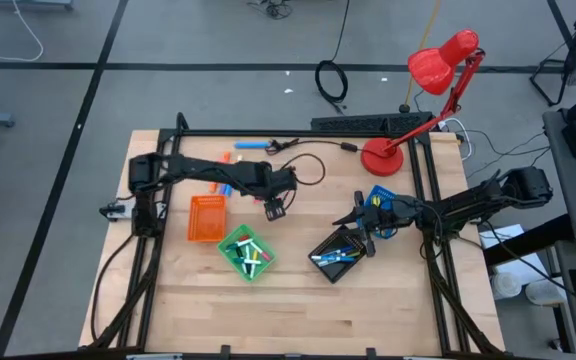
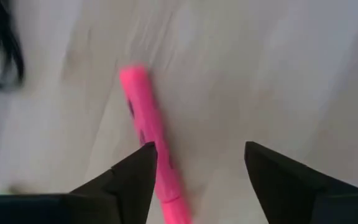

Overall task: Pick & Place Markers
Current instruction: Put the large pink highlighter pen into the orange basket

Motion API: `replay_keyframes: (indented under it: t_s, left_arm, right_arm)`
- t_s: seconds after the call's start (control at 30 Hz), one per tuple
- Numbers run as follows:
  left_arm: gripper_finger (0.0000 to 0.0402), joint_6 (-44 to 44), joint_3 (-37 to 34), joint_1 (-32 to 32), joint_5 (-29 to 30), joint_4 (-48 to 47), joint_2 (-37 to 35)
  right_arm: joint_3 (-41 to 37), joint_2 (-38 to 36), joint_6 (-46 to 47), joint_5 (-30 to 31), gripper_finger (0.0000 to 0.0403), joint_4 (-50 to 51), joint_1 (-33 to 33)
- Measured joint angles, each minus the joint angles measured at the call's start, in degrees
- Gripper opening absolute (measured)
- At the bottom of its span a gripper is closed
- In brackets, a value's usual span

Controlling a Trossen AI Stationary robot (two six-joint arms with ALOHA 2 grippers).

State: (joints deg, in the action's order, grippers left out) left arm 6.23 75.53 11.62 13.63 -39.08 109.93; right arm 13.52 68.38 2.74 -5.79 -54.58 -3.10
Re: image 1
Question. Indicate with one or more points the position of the yellow slim highlighter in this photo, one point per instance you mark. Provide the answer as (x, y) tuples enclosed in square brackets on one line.
[(376, 201)]

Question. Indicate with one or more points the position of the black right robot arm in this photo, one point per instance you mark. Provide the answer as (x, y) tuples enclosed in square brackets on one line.
[(478, 200)]

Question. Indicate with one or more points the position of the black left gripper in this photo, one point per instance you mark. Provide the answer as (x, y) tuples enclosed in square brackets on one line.
[(278, 185)]

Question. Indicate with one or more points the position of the grey metal bar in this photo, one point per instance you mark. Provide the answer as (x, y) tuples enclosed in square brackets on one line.
[(153, 357), (423, 358)]

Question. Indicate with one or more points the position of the black plastic basket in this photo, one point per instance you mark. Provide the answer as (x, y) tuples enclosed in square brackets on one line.
[(335, 274)]

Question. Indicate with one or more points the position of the green mini marker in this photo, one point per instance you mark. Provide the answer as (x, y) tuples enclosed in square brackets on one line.
[(244, 269)]

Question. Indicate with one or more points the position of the orange plastic basket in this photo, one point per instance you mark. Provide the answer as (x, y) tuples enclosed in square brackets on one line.
[(207, 220)]

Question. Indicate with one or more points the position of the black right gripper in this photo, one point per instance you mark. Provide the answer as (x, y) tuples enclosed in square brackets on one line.
[(398, 212)]

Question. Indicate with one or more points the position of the red mini marker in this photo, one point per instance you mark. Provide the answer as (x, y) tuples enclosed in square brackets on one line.
[(238, 243)]

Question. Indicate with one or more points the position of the orange thick marker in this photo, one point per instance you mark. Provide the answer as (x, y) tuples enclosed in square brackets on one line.
[(226, 157), (213, 188)]

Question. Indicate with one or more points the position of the black power strip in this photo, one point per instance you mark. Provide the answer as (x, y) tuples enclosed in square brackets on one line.
[(358, 122)]

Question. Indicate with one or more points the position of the blue plastic basket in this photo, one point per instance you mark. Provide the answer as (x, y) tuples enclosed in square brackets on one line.
[(385, 192)]

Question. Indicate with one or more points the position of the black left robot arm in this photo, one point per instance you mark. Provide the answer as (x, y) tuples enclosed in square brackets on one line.
[(208, 167)]

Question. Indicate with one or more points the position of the light blue thick marker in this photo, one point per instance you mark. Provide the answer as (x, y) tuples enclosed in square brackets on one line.
[(228, 191)]

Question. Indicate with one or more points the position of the red desk lamp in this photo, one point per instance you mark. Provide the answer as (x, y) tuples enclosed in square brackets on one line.
[(382, 157)]

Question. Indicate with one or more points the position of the white paper sheet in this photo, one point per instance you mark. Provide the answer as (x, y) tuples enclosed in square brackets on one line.
[(505, 235)]

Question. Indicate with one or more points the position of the pink mini marker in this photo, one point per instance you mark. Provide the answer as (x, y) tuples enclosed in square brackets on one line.
[(265, 256)]

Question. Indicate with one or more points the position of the black mini marker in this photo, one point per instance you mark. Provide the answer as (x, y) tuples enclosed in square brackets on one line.
[(237, 252)]

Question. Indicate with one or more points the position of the yellow mini marker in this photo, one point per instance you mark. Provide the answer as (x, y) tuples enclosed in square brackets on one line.
[(254, 267)]

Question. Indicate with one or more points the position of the black crossbar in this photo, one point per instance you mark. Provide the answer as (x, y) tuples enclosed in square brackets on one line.
[(533, 240)]

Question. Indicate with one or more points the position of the white plastic cup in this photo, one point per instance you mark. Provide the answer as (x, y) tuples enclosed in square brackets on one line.
[(505, 286), (543, 292)]

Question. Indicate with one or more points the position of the green plastic basket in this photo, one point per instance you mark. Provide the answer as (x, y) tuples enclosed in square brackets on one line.
[(223, 246)]

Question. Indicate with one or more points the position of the pink thick marker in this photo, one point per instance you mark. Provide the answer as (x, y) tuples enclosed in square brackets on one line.
[(257, 201)]

